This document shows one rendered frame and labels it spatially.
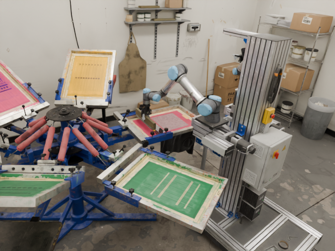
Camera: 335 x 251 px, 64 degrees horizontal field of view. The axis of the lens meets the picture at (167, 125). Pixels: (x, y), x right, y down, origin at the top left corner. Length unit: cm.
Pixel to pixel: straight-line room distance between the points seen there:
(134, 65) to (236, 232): 319
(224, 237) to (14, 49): 356
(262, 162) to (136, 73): 309
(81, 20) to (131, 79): 127
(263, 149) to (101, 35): 315
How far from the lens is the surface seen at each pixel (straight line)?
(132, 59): 483
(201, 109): 232
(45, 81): 453
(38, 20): 434
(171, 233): 311
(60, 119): 243
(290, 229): 321
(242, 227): 303
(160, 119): 312
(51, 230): 198
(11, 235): 204
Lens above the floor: 239
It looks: 29 degrees down
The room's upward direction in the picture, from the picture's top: 3 degrees clockwise
